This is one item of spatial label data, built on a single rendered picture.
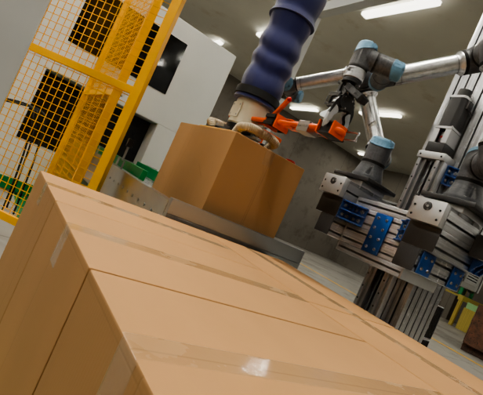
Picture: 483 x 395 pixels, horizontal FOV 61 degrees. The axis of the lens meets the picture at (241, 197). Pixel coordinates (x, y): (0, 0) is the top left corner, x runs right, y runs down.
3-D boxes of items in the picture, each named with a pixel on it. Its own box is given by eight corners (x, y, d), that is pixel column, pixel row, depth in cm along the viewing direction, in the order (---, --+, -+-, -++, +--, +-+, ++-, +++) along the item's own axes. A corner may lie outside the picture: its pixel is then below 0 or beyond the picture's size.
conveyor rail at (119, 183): (64, 159, 348) (74, 139, 348) (70, 162, 351) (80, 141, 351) (147, 246, 153) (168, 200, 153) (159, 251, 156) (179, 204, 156)
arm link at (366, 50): (383, 44, 150) (361, 34, 151) (370, 71, 150) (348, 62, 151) (378, 52, 158) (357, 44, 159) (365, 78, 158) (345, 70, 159)
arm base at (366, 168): (362, 183, 213) (370, 166, 213) (386, 190, 200) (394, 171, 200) (344, 172, 205) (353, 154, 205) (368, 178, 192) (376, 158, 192)
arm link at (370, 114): (368, 168, 209) (349, 70, 220) (370, 174, 223) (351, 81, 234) (394, 163, 205) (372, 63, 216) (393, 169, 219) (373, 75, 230)
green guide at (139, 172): (76, 145, 350) (80, 135, 350) (88, 150, 355) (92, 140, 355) (123, 179, 215) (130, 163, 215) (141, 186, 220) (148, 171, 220)
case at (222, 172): (149, 191, 216) (180, 121, 216) (211, 216, 237) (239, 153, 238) (195, 222, 165) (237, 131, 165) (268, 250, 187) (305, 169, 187)
